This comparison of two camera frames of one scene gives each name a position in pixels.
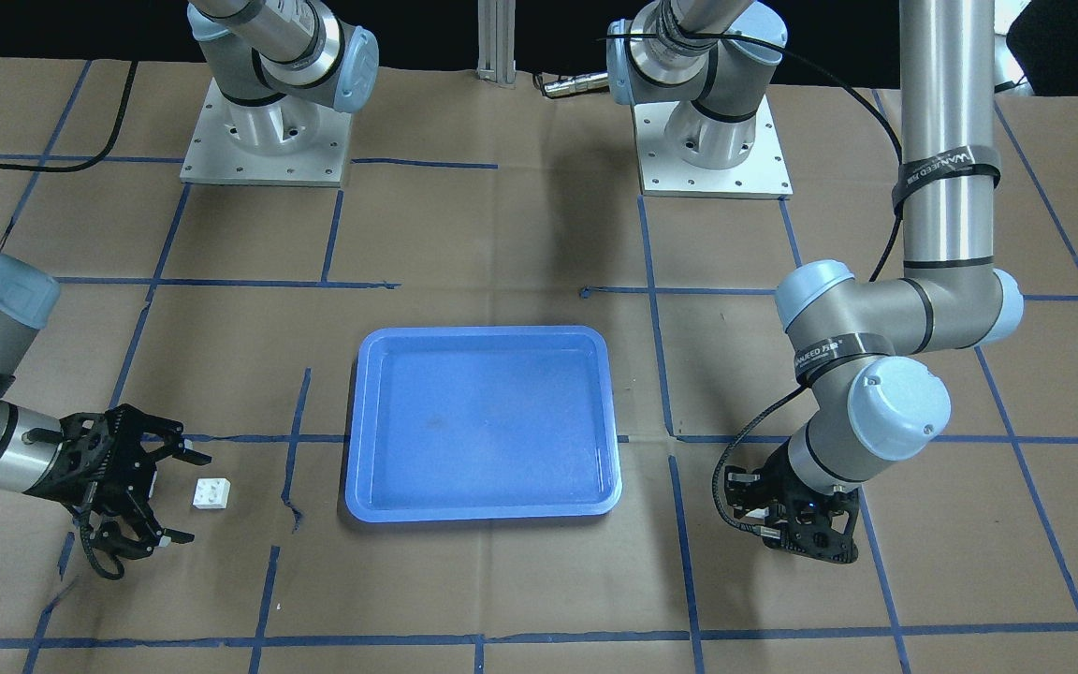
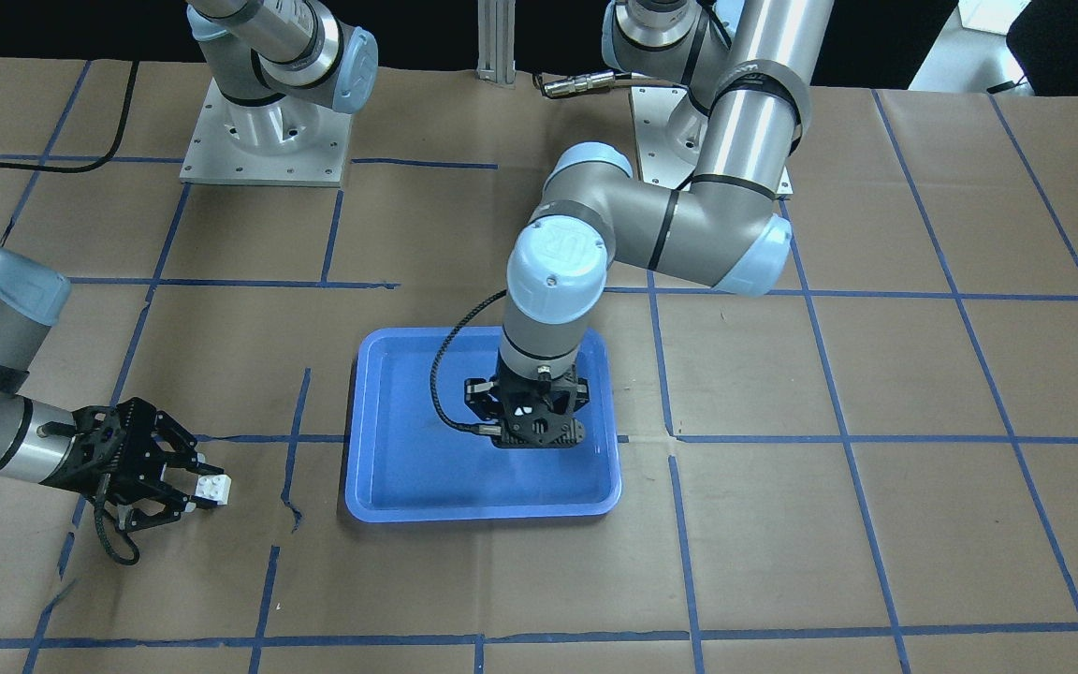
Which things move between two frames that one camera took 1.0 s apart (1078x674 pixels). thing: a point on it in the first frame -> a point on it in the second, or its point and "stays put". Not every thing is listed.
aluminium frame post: [496, 42] stays put
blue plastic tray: [483, 422] stays put
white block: [211, 493] stays put
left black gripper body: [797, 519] -> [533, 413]
